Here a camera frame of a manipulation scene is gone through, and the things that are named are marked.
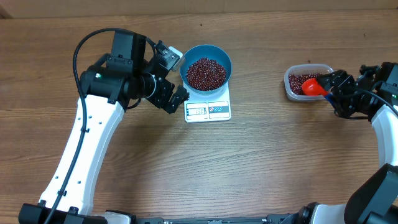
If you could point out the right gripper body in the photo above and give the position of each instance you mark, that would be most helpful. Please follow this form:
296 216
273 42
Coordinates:
351 103

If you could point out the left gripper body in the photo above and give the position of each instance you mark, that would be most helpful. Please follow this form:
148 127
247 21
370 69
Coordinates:
161 93

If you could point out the red scoop with blue handle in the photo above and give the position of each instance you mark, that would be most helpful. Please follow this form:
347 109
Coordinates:
312 88

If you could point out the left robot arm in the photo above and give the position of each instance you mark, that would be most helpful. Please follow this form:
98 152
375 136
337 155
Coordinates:
135 69

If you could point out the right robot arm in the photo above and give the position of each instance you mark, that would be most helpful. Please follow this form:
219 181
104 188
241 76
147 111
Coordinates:
373 94

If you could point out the red beans in bowl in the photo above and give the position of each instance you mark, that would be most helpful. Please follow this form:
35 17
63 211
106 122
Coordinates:
206 74

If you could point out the white digital kitchen scale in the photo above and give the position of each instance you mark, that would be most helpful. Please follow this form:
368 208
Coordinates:
200 108

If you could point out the blue metal bowl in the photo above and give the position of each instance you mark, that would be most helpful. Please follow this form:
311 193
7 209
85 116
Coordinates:
208 51

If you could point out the clear plastic container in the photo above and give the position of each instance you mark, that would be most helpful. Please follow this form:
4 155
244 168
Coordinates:
304 69

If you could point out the red beans in container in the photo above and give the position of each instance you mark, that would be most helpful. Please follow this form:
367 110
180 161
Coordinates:
297 80

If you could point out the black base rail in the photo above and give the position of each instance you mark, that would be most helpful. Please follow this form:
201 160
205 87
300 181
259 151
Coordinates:
214 220

